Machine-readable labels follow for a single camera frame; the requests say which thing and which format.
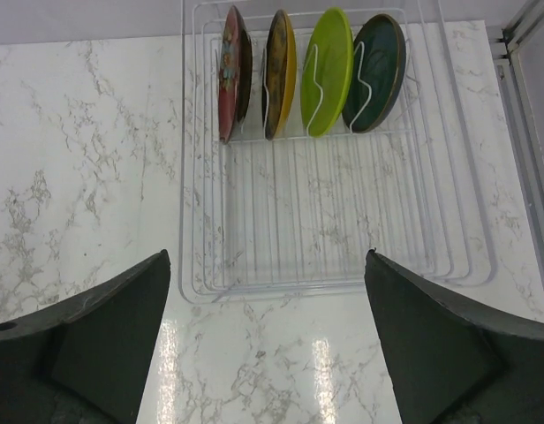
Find yellow patterned plate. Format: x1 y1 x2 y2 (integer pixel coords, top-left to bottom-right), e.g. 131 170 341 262
261 9 297 140

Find lime green plate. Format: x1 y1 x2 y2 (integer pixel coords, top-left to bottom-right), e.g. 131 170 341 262
300 7 354 138

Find white wire dish rack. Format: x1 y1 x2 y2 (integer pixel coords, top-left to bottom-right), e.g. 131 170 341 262
178 1 497 303

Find dark teal plate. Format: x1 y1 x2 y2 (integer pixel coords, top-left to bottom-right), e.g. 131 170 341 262
343 13 407 133

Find red floral plate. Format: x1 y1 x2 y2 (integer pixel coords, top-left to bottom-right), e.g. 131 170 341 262
218 5 253 144

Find aluminium frame post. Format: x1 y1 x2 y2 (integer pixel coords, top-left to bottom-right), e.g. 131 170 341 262
487 0 544 253

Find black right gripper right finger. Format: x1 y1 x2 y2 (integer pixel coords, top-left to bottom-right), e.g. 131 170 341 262
365 250 544 423

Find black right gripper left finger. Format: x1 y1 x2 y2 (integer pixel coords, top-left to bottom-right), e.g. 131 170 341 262
0 250 170 423

